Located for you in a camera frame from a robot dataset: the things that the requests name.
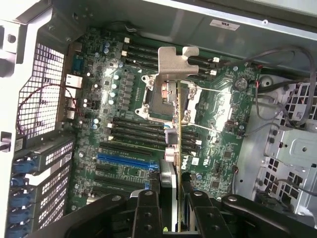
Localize long black expansion slot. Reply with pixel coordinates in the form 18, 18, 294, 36
90, 184, 139, 199
100, 141, 154, 156
93, 175, 148, 190

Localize blue expansion slot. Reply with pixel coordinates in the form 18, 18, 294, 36
97, 153, 155, 170

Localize short black expansion slot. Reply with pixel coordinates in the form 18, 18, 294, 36
95, 163, 113, 174

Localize green motherboard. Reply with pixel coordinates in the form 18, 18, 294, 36
65, 31, 262, 216

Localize black RAM stick with label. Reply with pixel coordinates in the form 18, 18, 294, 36
108, 133, 203, 148

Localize thin metal locking lever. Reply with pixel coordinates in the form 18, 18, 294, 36
195, 86, 235, 95
187, 123, 225, 131

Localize CPU socket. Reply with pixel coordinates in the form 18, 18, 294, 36
135, 73, 179, 122

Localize perforated metal disk bay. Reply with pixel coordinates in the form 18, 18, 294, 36
257, 81, 317, 219

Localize metal socket cover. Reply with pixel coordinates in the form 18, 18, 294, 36
183, 83, 235, 131

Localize blue slot latch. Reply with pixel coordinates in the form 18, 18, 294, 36
7, 224, 25, 237
9, 210, 32, 224
11, 175, 35, 189
14, 158, 38, 174
11, 193, 33, 209

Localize silver coin battery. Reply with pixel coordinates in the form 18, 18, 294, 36
232, 76, 249, 91

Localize black and grey PC case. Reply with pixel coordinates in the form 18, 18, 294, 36
0, 0, 317, 238

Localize red and black twisted wire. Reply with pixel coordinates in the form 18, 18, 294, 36
16, 83, 79, 136

